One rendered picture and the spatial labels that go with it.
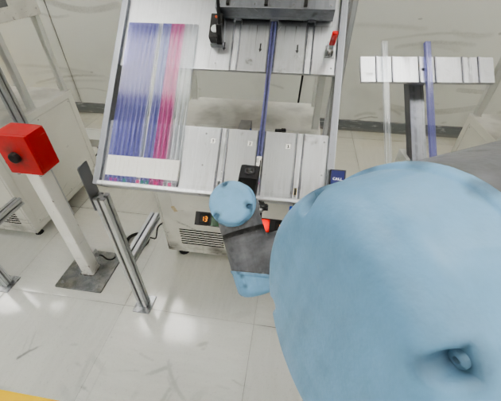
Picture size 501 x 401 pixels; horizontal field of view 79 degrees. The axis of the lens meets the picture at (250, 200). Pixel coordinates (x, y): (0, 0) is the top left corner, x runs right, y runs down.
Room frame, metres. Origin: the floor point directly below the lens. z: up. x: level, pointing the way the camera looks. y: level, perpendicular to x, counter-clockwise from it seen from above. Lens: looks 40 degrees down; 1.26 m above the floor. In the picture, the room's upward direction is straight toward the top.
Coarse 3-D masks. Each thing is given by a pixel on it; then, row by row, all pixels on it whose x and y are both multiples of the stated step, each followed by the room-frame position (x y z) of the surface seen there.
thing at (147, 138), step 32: (128, 32) 1.06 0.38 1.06; (160, 32) 1.05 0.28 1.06; (192, 32) 1.04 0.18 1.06; (128, 64) 0.98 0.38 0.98; (160, 64) 0.97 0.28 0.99; (192, 64) 0.96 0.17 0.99; (128, 96) 0.91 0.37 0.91; (160, 96) 0.90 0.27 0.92; (128, 128) 0.84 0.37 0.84; (160, 128) 0.83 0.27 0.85; (128, 160) 0.77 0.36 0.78; (160, 160) 0.76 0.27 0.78
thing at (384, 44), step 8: (384, 48) 0.85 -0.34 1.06; (384, 56) 0.83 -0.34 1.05; (384, 64) 0.81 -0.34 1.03; (384, 72) 0.80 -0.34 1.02; (384, 80) 0.78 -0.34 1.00; (384, 88) 0.77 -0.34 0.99; (384, 96) 0.75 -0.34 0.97; (384, 104) 0.74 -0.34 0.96; (384, 112) 0.72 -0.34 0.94; (384, 120) 0.71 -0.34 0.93; (384, 128) 0.70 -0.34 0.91; (384, 136) 0.68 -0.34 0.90; (384, 144) 0.67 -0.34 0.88; (384, 152) 0.66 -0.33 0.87
